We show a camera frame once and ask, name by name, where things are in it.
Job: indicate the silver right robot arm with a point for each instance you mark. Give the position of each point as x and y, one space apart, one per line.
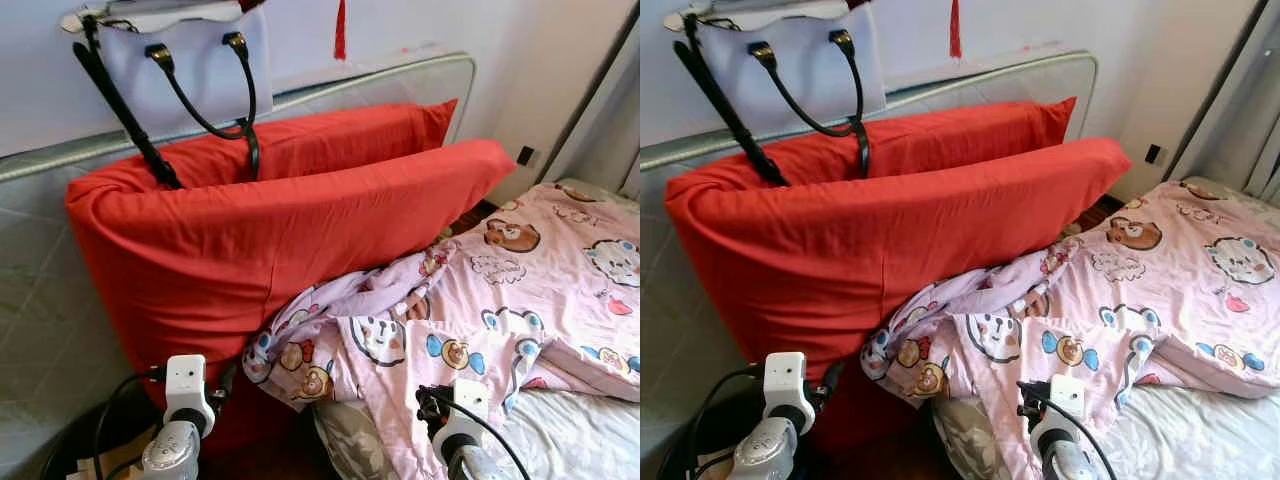
1068 462
470 462

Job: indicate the black round container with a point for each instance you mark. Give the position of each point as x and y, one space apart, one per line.
125 435
715 430

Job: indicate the large red cushion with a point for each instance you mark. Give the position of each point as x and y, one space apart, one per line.
860 240
250 240

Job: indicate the pink cartoon print quilt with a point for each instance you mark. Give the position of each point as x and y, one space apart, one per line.
1170 290
560 290

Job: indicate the flat red pillow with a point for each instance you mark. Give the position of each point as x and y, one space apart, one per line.
970 128
350 130

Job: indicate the grey curtain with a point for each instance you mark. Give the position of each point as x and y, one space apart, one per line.
610 110
1235 90

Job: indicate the red hanging tassel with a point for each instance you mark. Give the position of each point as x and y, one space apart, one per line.
955 32
340 35

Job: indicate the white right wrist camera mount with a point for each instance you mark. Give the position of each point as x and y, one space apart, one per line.
468 405
1066 400

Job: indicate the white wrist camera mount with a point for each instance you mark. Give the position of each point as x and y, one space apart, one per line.
185 380
785 378
1066 400
468 405

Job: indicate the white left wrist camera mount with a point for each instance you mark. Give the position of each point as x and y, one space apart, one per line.
185 380
785 378

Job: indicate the black wall socket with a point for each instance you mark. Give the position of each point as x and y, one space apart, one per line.
526 156
1154 154

